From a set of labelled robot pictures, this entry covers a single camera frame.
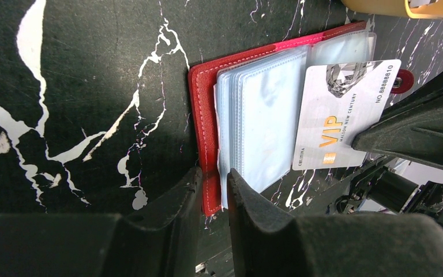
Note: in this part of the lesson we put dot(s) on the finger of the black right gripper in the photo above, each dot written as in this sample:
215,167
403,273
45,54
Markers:
412,129

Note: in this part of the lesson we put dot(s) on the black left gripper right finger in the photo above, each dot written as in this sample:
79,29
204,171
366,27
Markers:
267,241

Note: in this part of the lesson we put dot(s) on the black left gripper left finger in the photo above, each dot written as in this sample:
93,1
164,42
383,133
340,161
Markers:
157,240

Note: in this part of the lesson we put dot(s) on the red card holder wallet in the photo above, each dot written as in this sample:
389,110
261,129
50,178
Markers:
246,106

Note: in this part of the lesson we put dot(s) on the orange card tray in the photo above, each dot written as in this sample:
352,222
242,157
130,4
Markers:
398,8

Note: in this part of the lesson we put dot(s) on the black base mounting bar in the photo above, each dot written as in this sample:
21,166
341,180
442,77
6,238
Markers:
345,191

